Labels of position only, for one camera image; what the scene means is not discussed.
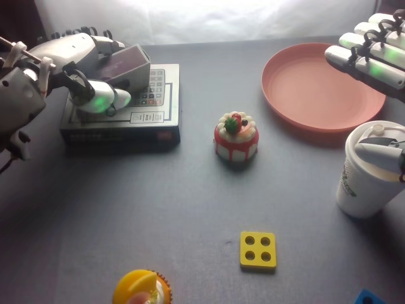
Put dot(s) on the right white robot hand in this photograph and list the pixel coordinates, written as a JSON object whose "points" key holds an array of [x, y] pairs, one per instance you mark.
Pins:
{"points": [[376, 68]]}

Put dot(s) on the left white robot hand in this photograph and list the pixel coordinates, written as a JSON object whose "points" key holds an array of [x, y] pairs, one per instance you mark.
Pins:
{"points": [[72, 50]]}

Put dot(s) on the small grey box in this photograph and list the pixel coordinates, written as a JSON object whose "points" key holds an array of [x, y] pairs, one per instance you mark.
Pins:
{"points": [[126, 63]]}

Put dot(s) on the white paper cup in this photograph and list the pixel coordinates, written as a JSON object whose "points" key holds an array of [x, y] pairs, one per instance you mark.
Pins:
{"points": [[357, 190]]}

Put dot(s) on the pink round plate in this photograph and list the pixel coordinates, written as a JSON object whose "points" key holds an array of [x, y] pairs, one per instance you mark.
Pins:
{"points": [[316, 92]]}

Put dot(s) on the black calculator box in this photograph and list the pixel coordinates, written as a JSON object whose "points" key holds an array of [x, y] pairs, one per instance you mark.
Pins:
{"points": [[126, 136]]}

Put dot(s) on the white backdrop sheet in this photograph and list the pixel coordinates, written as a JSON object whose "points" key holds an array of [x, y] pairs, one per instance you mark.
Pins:
{"points": [[190, 19]]}

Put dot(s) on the toy strawberry cake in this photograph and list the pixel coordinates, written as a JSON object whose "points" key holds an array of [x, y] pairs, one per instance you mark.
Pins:
{"points": [[237, 139]]}

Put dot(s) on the grey table cloth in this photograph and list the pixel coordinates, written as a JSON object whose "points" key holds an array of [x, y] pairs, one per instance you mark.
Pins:
{"points": [[190, 206]]}

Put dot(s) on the yellow four-hole block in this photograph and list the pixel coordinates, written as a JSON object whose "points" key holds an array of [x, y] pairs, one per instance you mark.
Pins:
{"points": [[258, 263]]}

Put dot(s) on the blue four-hole block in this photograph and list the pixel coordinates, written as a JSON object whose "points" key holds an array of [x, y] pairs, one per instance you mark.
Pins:
{"points": [[364, 299]]}

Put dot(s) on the toy orange cupcake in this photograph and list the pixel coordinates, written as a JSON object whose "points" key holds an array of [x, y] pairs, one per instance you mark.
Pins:
{"points": [[136, 288]]}

